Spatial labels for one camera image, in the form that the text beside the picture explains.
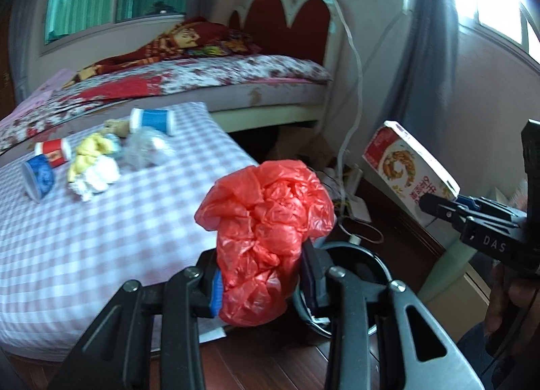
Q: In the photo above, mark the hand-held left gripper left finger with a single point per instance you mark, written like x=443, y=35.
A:
x=216, y=293

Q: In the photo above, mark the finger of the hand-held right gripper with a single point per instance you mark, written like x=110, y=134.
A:
x=468, y=202
x=438, y=209

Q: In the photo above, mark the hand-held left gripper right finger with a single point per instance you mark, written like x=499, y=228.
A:
x=310, y=284

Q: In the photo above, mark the printed food carton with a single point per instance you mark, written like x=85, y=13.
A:
x=396, y=162

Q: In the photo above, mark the black trash bin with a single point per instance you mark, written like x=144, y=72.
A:
x=371, y=267

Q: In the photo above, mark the red plastic bag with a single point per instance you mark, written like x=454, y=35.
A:
x=261, y=242

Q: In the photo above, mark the beige cloth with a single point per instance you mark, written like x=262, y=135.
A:
x=118, y=127

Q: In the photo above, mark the person's right hand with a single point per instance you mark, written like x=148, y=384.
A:
x=502, y=293

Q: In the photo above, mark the dark clothing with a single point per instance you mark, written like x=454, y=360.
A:
x=498, y=360

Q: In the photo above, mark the cardboard piece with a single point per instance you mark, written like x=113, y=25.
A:
x=303, y=149

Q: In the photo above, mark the clear plastic bag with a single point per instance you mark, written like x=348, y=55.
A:
x=143, y=149

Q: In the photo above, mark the white crumpled tissue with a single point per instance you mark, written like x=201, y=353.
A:
x=99, y=177

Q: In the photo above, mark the grey curtain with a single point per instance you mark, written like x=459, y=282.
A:
x=430, y=35

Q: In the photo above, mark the blue and white paper cup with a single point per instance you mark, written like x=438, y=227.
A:
x=154, y=120

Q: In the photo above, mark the yellow crumpled tissue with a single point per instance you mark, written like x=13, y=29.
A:
x=90, y=153

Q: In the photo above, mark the blue patterned paper cup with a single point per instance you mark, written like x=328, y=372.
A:
x=40, y=177

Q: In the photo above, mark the red paper cup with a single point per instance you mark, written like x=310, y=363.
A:
x=55, y=151

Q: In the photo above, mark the floral bedsheet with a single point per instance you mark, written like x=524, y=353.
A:
x=190, y=75

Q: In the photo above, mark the red printed blanket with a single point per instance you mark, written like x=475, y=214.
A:
x=177, y=42

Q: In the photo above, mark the pink sheet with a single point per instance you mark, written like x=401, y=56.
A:
x=50, y=86

